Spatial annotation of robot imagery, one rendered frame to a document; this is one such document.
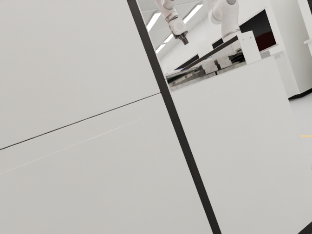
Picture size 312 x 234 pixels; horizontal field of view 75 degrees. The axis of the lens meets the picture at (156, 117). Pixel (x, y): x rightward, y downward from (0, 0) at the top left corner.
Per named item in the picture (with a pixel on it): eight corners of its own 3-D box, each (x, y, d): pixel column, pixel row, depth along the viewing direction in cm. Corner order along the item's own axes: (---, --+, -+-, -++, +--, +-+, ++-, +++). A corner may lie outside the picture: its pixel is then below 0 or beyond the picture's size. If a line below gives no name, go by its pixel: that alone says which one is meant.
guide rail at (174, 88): (132, 107, 92) (130, 101, 92) (131, 108, 94) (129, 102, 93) (216, 77, 109) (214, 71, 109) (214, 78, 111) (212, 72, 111)
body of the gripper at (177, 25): (168, 18, 124) (178, 35, 126) (180, 12, 128) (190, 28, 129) (164, 24, 131) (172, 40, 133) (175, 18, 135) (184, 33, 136)
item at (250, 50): (247, 64, 89) (237, 34, 89) (186, 89, 141) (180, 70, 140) (262, 59, 93) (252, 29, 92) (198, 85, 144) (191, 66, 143)
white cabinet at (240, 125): (228, 322, 70) (145, 102, 65) (146, 215, 160) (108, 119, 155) (333, 224, 92) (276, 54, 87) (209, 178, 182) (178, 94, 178)
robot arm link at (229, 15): (234, 36, 142) (222, 4, 141) (250, 23, 123) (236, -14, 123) (219, 42, 140) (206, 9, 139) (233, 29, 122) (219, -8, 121)
